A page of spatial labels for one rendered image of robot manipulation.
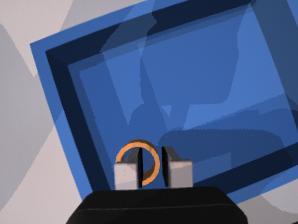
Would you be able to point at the blue open crate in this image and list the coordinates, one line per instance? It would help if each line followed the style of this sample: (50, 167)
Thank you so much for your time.
(217, 80)

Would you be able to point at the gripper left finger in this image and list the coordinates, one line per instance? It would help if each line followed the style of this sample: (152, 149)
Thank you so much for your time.
(129, 173)

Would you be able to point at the bronze bushing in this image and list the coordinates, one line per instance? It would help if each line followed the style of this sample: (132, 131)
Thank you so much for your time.
(150, 174)

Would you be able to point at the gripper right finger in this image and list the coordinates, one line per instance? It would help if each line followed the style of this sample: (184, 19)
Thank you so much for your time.
(177, 172)

